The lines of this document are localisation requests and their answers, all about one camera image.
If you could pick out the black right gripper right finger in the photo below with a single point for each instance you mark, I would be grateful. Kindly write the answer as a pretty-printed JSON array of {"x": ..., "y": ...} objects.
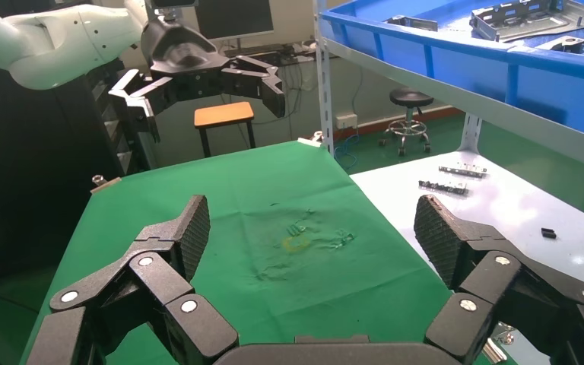
[{"x": 488, "y": 287}]

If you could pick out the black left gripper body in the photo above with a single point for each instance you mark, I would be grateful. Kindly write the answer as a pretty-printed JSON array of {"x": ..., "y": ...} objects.
[{"x": 183, "y": 50}]

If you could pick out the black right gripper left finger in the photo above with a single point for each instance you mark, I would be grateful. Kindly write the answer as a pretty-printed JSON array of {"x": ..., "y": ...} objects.
[{"x": 161, "y": 282}]

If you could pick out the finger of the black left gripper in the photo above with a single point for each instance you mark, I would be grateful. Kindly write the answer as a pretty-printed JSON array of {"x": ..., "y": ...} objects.
[
  {"x": 143, "y": 95},
  {"x": 257, "y": 80}
]

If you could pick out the stamped metal plate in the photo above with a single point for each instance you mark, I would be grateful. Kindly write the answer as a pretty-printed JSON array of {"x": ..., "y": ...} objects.
[
  {"x": 571, "y": 43},
  {"x": 418, "y": 22},
  {"x": 524, "y": 22}
]

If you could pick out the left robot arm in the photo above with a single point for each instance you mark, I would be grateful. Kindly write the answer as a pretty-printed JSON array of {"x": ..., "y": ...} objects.
[{"x": 45, "y": 40}]

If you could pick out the dark office desk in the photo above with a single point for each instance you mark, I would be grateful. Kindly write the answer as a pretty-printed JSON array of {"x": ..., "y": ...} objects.
[{"x": 272, "y": 50}]

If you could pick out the wooden top stool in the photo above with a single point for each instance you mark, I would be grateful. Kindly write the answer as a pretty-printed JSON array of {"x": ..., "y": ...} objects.
[{"x": 224, "y": 113}]

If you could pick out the silver binder clip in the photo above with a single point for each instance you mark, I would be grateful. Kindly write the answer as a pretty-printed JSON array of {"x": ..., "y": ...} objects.
[
  {"x": 503, "y": 336},
  {"x": 316, "y": 136},
  {"x": 104, "y": 185}
]

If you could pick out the black computer monitor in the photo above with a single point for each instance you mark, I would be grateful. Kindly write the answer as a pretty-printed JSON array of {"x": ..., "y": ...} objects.
[{"x": 234, "y": 17}]

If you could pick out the small black plastic clip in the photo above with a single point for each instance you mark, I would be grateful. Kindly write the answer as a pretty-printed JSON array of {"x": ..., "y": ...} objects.
[{"x": 549, "y": 233}]

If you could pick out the notched metal strip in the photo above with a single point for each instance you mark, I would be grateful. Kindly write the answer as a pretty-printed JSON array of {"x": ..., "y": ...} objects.
[
  {"x": 443, "y": 188},
  {"x": 462, "y": 171}
]

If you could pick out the green table cloth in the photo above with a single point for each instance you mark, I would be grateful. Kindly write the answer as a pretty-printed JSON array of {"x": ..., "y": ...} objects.
[{"x": 272, "y": 201}]

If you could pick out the black robot torso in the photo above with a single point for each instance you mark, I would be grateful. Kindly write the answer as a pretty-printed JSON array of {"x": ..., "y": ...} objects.
[{"x": 30, "y": 176}]

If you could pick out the black round swivel stool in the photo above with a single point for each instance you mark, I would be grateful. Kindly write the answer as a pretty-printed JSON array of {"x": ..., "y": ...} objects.
[{"x": 411, "y": 96}]

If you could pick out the blue plastic bin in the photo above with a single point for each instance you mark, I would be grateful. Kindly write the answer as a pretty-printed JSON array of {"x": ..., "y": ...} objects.
[{"x": 473, "y": 65}]

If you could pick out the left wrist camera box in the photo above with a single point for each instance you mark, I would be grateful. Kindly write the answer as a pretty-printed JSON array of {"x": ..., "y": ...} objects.
[{"x": 171, "y": 3}]

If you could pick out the perforated white shelf post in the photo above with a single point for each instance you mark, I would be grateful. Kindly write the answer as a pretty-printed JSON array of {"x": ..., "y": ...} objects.
[
  {"x": 471, "y": 133},
  {"x": 325, "y": 90}
]

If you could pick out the white wall outlet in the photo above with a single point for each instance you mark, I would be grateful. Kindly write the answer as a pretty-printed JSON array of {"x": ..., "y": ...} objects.
[{"x": 346, "y": 121}]

